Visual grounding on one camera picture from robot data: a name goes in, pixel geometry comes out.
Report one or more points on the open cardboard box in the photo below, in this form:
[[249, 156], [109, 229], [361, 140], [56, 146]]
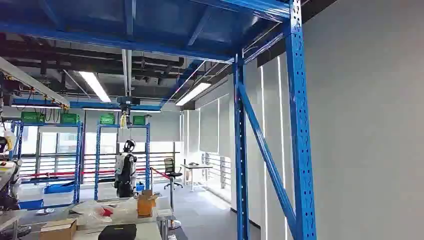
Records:
[[145, 205]]

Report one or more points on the yellow hoist pendant tag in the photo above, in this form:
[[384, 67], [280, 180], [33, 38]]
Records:
[[123, 121]]

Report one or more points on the white work table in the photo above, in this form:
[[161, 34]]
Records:
[[149, 230]]

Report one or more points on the wide blue shelving rack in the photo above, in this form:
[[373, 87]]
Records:
[[78, 159]]

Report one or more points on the black office chair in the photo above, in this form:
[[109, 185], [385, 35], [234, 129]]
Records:
[[171, 170]]

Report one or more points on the grey window railing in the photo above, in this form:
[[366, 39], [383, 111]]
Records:
[[213, 169]]

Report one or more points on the long ceiling light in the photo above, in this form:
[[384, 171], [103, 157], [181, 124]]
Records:
[[95, 86], [193, 94]]

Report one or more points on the narrow blue shelving rack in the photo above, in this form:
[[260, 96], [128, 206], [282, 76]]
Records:
[[97, 159]]

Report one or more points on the white desk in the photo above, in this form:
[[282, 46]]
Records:
[[196, 167]]

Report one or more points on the long red barrier belt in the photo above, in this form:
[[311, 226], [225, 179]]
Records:
[[66, 173]]

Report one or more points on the short red barrier belt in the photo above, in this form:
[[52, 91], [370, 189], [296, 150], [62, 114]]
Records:
[[160, 173]]

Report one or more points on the silver stanchion post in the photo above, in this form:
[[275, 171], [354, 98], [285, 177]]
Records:
[[172, 205]]

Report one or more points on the blue crane beam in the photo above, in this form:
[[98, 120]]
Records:
[[96, 106]]

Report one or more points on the grey gantry beam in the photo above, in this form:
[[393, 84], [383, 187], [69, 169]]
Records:
[[30, 82]]

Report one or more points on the clear plastic bag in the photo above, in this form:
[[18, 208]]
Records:
[[89, 212]]

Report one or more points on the large blue steel rack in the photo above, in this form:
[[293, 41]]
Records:
[[299, 132]]

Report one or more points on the black carrying case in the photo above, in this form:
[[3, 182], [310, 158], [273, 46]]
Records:
[[117, 232]]

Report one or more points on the blue plastic bin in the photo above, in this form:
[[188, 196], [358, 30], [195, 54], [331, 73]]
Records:
[[31, 204], [59, 188]]

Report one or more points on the black and white humanoid robot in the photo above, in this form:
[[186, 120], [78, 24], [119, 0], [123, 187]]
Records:
[[8, 172], [125, 172]]

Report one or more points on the green plastic crate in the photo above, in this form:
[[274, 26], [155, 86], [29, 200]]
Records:
[[70, 118], [32, 117], [107, 119], [139, 120]]

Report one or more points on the closed cardboard box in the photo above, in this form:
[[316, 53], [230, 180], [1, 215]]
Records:
[[58, 231]]

